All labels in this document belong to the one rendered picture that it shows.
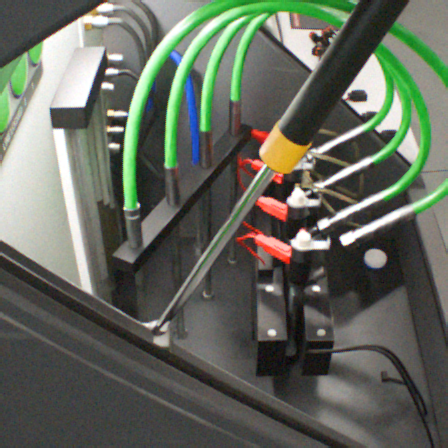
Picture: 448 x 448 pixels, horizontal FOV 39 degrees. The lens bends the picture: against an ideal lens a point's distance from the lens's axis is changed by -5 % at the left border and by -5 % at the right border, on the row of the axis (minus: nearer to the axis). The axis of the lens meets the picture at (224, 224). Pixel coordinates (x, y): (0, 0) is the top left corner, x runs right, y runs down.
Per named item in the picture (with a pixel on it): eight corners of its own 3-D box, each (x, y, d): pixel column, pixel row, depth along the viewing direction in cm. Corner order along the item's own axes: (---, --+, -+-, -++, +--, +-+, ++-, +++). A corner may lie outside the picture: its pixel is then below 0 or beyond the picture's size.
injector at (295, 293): (315, 358, 92) (333, 251, 79) (280, 359, 93) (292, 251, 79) (313, 343, 95) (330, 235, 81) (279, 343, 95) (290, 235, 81)
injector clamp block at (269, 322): (321, 403, 94) (335, 339, 84) (253, 404, 94) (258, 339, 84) (305, 245, 119) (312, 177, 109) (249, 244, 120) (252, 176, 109)
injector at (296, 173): (306, 278, 105) (319, 170, 91) (275, 278, 105) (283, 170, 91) (305, 265, 107) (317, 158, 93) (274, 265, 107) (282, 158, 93)
